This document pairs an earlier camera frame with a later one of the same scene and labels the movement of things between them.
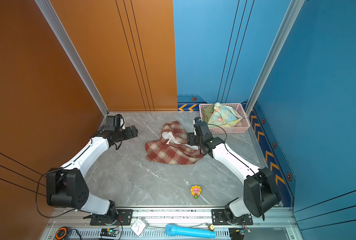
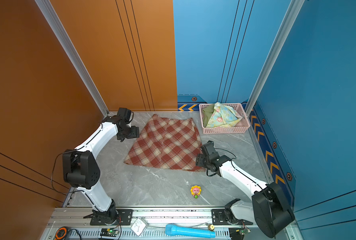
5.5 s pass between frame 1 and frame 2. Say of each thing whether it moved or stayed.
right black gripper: moved
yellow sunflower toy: stayed
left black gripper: stayed
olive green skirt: stayed
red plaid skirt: moved
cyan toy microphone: stayed
